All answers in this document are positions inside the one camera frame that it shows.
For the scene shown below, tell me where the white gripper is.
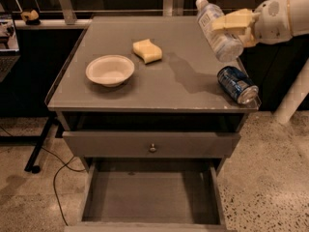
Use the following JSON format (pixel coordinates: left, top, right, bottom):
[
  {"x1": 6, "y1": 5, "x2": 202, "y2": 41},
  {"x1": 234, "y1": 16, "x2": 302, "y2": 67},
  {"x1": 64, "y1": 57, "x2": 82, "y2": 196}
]
[{"x1": 211, "y1": 0, "x2": 292, "y2": 47}]

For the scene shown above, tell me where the clear plastic water bottle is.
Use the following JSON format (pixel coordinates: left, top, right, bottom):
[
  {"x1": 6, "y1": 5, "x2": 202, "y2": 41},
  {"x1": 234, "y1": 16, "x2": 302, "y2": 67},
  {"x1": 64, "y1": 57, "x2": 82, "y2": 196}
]
[{"x1": 195, "y1": 0, "x2": 243, "y2": 63}]

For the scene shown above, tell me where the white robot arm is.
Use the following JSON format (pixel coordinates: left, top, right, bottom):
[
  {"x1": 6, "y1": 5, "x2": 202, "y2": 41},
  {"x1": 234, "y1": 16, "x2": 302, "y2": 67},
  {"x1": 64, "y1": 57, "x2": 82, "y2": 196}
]
[{"x1": 211, "y1": 0, "x2": 309, "y2": 47}]

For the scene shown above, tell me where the grey drawer cabinet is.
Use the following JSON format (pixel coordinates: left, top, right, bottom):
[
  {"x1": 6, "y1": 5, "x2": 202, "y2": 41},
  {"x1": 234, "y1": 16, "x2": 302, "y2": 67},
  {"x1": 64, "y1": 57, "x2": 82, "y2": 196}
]
[{"x1": 47, "y1": 16, "x2": 259, "y2": 165}]

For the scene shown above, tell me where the round metal drawer knob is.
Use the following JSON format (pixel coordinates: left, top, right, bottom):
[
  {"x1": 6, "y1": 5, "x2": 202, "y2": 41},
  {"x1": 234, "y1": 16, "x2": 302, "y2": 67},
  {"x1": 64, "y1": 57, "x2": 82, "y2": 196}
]
[{"x1": 149, "y1": 143, "x2": 157, "y2": 153}]

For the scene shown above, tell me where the grey top drawer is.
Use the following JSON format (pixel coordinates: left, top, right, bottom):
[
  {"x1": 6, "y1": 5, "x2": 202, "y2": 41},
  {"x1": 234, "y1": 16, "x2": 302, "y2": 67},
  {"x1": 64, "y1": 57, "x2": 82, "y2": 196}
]
[{"x1": 63, "y1": 131, "x2": 240, "y2": 159}]

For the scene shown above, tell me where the open grey middle drawer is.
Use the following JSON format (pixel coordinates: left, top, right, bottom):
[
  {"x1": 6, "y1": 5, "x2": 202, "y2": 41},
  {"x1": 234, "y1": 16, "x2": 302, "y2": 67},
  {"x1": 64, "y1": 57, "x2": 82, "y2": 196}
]
[{"x1": 65, "y1": 159, "x2": 230, "y2": 232}]

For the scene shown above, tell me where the blue soda can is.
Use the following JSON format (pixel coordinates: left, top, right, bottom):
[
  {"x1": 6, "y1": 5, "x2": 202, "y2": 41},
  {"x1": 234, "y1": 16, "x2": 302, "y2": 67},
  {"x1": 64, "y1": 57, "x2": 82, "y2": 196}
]
[{"x1": 217, "y1": 66, "x2": 259, "y2": 104}]

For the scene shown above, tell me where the yellow wavy sponge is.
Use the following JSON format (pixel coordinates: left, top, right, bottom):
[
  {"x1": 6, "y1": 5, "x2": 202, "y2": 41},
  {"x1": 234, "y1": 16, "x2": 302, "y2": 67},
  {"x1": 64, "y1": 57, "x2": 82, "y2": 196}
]
[{"x1": 133, "y1": 39, "x2": 162, "y2": 64}]

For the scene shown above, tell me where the white paper bowl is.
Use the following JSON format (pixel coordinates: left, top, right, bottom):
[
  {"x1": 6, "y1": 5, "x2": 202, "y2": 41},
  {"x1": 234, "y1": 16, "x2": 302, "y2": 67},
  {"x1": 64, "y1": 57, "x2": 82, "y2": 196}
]
[{"x1": 85, "y1": 55, "x2": 134, "y2": 87}]

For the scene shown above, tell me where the metal window railing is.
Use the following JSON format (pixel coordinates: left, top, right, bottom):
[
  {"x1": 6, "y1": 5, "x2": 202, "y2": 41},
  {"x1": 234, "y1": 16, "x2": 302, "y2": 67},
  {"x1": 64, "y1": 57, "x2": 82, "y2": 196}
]
[{"x1": 0, "y1": 0, "x2": 309, "y2": 29}]

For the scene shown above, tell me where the yellow object on black base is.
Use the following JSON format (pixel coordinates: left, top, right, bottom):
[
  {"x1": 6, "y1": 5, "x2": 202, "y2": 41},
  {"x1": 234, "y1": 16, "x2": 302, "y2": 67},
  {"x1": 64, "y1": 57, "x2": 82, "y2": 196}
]
[{"x1": 21, "y1": 9, "x2": 41, "y2": 25}]

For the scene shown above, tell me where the open laptop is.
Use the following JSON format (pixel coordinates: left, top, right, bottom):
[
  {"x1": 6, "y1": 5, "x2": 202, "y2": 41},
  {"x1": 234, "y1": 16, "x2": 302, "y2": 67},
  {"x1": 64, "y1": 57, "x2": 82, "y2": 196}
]
[{"x1": 0, "y1": 13, "x2": 20, "y2": 82}]

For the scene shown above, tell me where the black floor cable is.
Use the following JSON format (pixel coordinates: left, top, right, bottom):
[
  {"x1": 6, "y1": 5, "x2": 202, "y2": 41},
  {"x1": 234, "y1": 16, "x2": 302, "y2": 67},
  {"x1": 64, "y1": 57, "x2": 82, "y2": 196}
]
[{"x1": 0, "y1": 125, "x2": 87, "y2": 227}]

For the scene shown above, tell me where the black table leg frame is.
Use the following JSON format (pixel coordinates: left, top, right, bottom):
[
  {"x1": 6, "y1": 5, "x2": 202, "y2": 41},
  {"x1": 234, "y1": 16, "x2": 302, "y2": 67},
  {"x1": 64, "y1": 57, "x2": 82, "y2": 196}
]
[{"x1": 0, "y1": 114, "x2": 64, "y2": 173}]

